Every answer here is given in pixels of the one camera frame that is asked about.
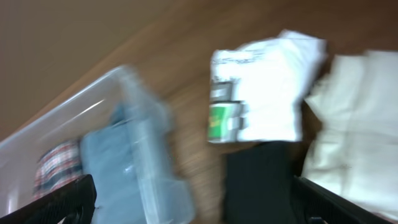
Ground clear plastic storage container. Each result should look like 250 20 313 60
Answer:
1 66 195 224

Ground red plaid shirt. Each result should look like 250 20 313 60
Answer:
33 139 83 200

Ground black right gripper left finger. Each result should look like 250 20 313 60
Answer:
1 174 96 224

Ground black garment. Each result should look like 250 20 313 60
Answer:
222 141 307 224

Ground white printed t-shirt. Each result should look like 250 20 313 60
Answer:
207 30 327 144

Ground cream garment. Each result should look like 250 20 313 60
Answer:
302 51 397 220

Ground blue denim jeans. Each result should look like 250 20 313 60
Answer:
81 105 167 224

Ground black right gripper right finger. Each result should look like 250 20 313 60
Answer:
292 177 390 224

